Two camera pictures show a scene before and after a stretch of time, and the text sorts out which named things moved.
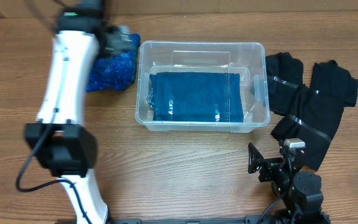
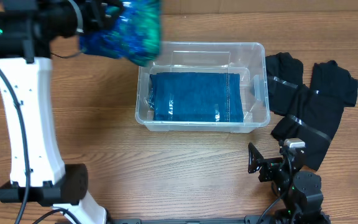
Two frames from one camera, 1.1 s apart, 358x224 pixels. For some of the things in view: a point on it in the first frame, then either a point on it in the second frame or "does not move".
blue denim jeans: (196, 97) does not move
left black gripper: (117, 42) → (96, 16)
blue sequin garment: (115, 72) → (136, 35)
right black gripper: (257, 160) does not move
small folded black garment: (284, 75) does not move
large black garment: (317, 109) does not move
